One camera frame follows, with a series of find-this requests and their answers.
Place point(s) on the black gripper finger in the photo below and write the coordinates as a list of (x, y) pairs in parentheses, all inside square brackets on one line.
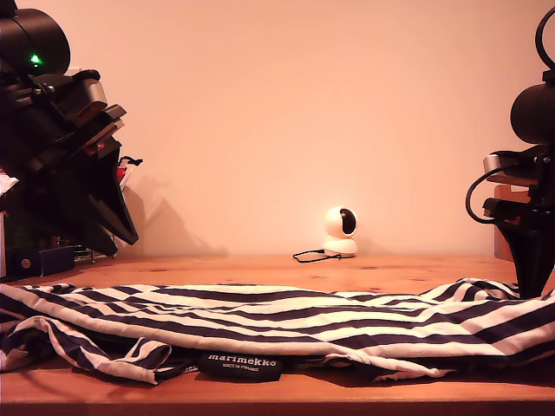
[(108, 195), (522, 260), (545, 255), (78, 212)]

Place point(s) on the navy white striped t-shirt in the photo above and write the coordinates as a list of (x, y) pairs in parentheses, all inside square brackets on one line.
[(277, 320)]

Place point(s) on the wooden chair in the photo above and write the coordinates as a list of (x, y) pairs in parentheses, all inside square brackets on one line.
[(503, 245)]

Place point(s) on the red sleeve pack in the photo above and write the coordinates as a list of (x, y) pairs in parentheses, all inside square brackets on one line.
[(125, 173)]

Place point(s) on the black clip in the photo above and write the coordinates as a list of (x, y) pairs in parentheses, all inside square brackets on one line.
[(132, 161)]

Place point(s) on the dark blue box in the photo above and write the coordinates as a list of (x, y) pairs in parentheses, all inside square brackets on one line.
[(54, 260)]

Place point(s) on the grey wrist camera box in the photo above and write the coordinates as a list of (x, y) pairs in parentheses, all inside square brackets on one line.
[(492, 164), (93, 93)]

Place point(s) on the white dome security camera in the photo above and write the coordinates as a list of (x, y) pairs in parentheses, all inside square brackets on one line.
[(340, 225)]

